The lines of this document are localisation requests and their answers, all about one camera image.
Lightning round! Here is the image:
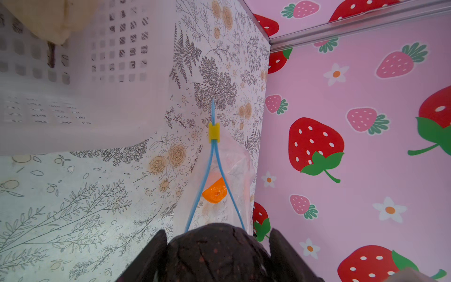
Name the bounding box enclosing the orange toy slice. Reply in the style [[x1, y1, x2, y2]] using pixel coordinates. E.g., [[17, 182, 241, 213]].
[[202, 177, 228, 204]]

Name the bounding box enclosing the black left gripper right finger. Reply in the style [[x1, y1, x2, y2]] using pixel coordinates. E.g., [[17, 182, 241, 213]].
[[269, 229, 325, 282]]

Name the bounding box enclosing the white plastic basket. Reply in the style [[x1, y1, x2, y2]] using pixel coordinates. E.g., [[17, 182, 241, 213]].
[[1, 1, 176, 156]]

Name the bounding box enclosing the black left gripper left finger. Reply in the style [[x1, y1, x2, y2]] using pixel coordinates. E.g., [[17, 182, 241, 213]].
[[116, 230, 167, 282]]

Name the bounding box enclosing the right aluminium corner post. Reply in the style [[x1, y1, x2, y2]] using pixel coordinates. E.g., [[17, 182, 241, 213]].
[[270, 0, 451, 53]]

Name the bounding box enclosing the floral patterned table mat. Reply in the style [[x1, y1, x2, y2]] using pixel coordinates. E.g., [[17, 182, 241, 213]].
[[1, 1, 270, 282]]

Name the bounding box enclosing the dark brown toy food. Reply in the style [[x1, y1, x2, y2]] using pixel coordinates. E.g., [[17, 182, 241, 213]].
[[157, 223, 276, 282]]

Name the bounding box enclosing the beige toy bun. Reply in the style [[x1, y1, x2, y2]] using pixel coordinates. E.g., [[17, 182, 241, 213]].
[[1, 0, 99, 45]]

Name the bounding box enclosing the clear zip top bag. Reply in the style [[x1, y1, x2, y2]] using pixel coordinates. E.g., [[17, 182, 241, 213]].
[[173, 108, 256, 236]]

